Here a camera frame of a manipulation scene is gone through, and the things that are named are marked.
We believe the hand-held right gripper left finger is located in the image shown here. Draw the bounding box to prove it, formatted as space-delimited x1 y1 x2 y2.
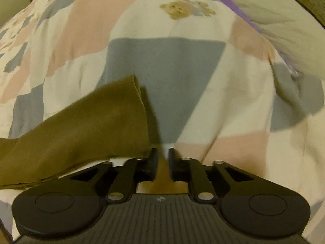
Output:
60 148 158 204

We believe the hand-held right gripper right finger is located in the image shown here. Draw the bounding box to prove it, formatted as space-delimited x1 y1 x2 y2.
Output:
168 147 266 204

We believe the olive green garment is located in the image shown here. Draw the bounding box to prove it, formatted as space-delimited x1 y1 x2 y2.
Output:
0 74 190 194

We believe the patchwork bear print blanket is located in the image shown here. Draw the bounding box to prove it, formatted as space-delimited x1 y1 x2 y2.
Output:
0 0 325 244

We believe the pale green quilt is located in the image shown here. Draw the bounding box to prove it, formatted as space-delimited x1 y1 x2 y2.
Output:
193 0 325 78

